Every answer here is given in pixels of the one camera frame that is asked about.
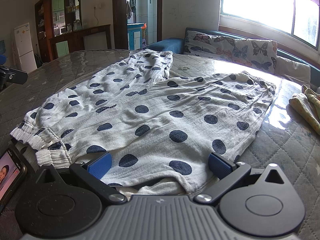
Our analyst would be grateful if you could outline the dark wooden shelf cabinet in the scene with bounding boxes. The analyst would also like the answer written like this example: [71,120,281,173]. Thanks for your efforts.
[35,0,81,63]

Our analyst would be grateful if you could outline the butterfly print cushion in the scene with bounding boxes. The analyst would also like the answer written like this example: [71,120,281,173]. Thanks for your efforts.
[183,30,277,74]

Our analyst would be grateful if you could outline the white refrigerator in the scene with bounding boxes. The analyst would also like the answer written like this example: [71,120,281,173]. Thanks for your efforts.
[14,23,37,73]

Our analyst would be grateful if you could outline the smartphone with lit screen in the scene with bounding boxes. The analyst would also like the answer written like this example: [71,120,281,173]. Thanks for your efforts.
[0,147,27,213]

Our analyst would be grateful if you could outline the grey quilted star table cover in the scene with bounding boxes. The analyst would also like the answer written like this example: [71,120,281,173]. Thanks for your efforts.
[1,50,319,239]

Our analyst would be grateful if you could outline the dark wooden side table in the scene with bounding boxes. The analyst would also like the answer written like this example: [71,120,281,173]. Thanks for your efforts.
[49,24,111,60]

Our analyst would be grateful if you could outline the white navy polka dot pants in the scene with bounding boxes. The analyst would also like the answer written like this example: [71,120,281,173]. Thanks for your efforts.
[11,50,275,194]

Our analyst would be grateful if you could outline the grey plain cushion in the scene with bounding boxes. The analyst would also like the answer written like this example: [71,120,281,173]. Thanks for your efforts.
[275,56,311,88]

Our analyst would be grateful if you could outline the blue pillow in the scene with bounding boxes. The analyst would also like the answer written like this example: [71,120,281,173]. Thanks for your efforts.
[147,37,184,54]

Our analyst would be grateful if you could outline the blue white small cabinet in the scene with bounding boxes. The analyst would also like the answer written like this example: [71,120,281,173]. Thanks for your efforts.
[127,23,144,50]

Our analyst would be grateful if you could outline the yellow green cloth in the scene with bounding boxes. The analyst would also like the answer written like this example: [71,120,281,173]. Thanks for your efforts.
[289,85,320,135]

